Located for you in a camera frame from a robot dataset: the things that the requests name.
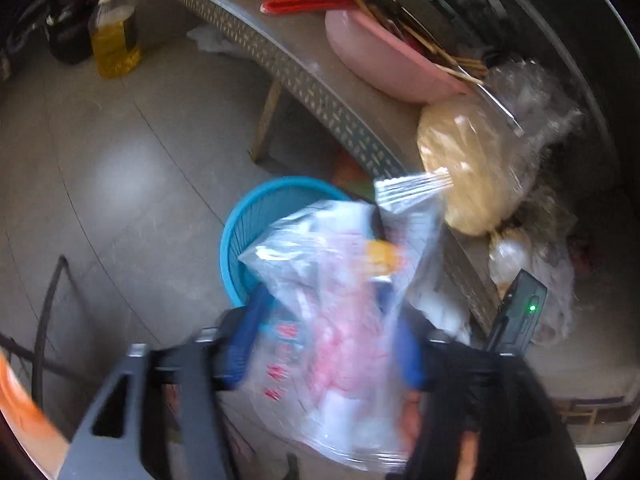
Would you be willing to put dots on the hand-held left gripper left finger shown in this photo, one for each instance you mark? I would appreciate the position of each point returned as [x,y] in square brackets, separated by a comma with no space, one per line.
[245,340]

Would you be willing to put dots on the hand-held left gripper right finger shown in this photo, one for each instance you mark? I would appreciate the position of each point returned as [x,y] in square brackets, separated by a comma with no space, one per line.
[407,355]

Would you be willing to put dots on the clear red print plastic bag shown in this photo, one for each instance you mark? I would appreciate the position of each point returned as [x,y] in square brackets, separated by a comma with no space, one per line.
[330,320]

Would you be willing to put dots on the blue mesh plastic basket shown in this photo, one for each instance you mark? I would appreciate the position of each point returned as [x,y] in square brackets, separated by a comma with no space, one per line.
[245,220]

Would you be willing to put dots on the small white plastic bag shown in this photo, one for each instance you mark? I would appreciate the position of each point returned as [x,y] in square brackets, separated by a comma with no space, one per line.
[510,255]

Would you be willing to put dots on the white paper bag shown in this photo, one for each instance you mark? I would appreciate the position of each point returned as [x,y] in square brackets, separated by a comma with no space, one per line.
[442,312]

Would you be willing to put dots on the bag of yellow noodles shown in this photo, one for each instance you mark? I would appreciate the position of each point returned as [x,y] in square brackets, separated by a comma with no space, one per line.
[465,170]

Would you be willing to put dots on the orange red woven bag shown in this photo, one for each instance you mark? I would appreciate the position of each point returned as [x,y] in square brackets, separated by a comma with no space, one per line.
[350,170]

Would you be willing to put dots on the crumpled clear plastic bag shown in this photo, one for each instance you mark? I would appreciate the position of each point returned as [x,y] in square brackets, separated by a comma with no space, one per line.
[530,95]

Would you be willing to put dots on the bundle of wooden chopsticks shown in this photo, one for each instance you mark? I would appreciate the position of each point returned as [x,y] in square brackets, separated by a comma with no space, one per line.
[425,45]

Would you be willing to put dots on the pink plastic basin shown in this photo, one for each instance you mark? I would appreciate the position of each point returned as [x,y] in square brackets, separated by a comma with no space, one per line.
[370,60]

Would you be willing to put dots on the crumpled white paper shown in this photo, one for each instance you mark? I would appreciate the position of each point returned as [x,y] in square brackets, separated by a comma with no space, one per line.
[215,40]

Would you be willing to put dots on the perforated metal shelf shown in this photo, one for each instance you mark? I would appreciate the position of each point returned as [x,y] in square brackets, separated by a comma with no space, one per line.
[310,35]

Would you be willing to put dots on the yellow cooking oil bottle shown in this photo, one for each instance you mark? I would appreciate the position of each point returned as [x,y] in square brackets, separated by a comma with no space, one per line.
[115,45]

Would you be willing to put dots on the dark liquid bottle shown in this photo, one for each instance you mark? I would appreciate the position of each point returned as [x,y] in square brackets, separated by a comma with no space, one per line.
[67,40]

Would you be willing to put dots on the black metal chair frame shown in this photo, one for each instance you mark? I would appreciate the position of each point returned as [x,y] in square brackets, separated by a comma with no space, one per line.
[47,305]

